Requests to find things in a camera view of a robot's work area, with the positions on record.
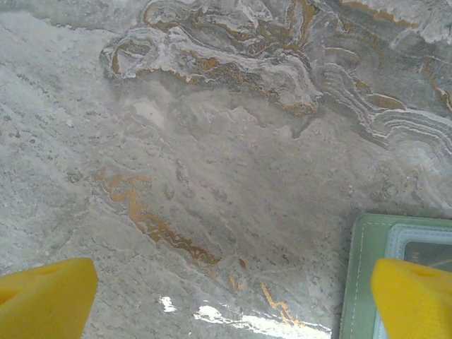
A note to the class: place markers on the green card holder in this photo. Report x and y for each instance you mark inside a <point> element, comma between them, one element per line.
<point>363,265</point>

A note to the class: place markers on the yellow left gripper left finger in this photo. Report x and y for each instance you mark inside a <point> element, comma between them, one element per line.
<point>42,303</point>

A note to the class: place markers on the black credit card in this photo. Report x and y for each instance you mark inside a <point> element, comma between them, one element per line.
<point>427,252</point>

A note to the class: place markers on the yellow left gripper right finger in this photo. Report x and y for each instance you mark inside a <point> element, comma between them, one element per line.
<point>413,303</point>

